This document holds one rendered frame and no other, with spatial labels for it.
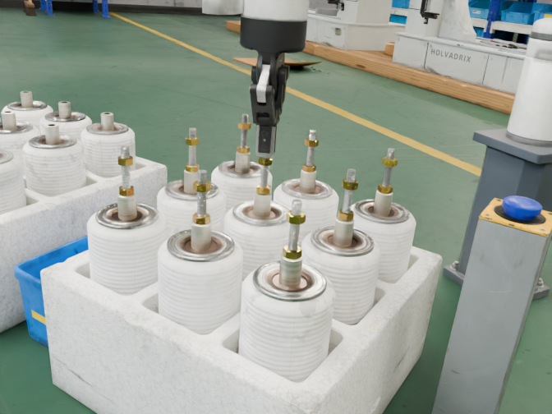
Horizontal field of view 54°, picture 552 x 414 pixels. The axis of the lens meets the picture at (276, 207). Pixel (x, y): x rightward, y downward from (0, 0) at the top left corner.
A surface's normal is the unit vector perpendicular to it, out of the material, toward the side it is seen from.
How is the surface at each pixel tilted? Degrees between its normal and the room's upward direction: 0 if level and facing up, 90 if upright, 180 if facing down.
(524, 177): 90
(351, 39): 90
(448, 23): 90
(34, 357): 0
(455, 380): 90
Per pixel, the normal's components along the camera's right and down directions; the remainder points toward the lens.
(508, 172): -0.88, 0.12
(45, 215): 0.84, 0.26
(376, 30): 0.46, 0.38
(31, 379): 0.07, -0.91
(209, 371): -0.55, 0.29
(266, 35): -0.18, 0.37
